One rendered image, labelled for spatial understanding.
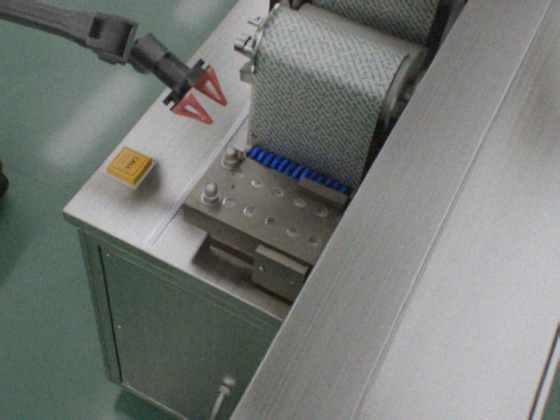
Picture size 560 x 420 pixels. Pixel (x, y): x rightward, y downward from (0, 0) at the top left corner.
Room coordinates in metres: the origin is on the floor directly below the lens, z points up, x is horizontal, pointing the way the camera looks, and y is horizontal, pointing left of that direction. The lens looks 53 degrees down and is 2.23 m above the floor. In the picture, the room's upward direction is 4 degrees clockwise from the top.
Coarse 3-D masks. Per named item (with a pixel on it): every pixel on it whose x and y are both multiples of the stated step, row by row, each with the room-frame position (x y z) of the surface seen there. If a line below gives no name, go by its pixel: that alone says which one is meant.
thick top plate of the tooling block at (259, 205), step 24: (216, 168) 0.95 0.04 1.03; (240, 168) 0.96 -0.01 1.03; (264, 168) 0.96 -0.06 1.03; (192, 192) 0.89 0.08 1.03; (240, 192) 0.90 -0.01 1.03; (264, 192) 0.90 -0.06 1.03; (288, 192) 0.91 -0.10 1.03; (192, 216) 0.86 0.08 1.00; (216, 216) 0.84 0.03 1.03; (240, 216) 0.84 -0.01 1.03; (264, 216) 0.85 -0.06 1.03; (288, 216) 0.85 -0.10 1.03; (312, 216) 0.85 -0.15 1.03; (336, 216) 0.86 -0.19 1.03; (240, 240) 0.81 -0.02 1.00; (264, 240) 0.79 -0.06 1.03; (288, 240) 0.80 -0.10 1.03; (312, 240) 0.80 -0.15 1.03; (312, 264) 0.75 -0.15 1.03
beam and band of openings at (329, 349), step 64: (512, 0) 0.72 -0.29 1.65; (448, 64) 0.62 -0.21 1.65; (512, 64) 0.62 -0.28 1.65; (448, 128) 0.53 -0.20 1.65; (384, 192) 0.44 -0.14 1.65; (448, 192) 0.45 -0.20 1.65; (320, 256) 0.37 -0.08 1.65; (384, 256) 0.37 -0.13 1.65; (320, 320) 0.31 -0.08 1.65; (384, 320) 0.31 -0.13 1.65; (256, 384) 0.25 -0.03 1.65; (320, 384) 0.25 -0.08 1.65
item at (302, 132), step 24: (264, 96) 1.02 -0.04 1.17; (288, 96) 1.00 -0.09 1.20; (264, 120) 1.02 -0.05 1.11; (288, 120) 0.99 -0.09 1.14; (312, 120) 0.97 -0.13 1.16; (336, 120) 0.95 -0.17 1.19; (264, 144) 1.01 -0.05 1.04; (288, 144) 0.99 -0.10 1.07; (312, 144) 0.97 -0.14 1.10; (336, 144) 0.95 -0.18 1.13; (360, 144) 0.93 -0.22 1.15; (312, 168) 0.97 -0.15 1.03; (336, 168) 0.95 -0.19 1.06; (360, 168) 0.93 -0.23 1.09
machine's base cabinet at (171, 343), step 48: (96, 240) 0.89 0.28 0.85; (96, 288) 0.90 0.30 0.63; (144, 288) 0.84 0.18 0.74; (192, 288) 0.79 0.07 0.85; (144, 336) 0.85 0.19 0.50; (192, 336) 0.79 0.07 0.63; (240, 336) 0.74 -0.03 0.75; (144, 384) 0.86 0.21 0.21; (192, 384) 0.79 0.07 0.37; (240, 384) 0.74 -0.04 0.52
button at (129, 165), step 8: (120, 152) 1.06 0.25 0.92; (128, 152) 1.06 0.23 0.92; (136, 152) 1.07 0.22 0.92; (112, 160) 1.04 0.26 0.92; (120, 160) 1.04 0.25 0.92; (128, 160) 1.04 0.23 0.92; (136, 160) 1.04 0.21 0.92; (144, 160) 1.05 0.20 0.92; (112, 168) 1.02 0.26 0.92; (120, 168) 1.02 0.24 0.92; (128, 168) 1.02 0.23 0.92; (136, 168) 1.02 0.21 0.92; (144, 168) 1.03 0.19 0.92; (120, 176) 1.01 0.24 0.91; (128, 176) 1.00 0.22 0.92; (136, 176) 1.00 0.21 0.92
